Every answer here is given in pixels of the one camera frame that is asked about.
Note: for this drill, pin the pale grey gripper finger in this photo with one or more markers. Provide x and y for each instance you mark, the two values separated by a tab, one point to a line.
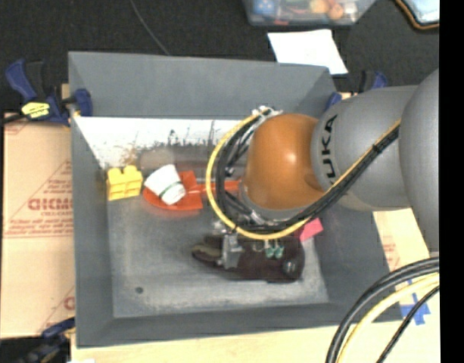
207	256
213	241

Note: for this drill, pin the red-brown flat block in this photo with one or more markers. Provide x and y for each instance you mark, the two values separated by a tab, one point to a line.
258	270

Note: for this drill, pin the grey metal bin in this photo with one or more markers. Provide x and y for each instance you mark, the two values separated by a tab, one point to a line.
171	263

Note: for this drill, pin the orange-red toy shovel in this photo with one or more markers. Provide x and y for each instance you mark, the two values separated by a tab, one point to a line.
190	199

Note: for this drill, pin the white cup with green stripe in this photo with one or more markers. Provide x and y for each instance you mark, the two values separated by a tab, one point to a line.
165	185

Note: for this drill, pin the pink block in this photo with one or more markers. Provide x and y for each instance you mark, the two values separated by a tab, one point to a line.
311	228

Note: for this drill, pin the yellow toy brick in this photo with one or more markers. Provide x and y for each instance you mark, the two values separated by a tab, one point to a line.
123	183

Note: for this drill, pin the brown cardboard board red print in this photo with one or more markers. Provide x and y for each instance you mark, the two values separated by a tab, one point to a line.
35	202

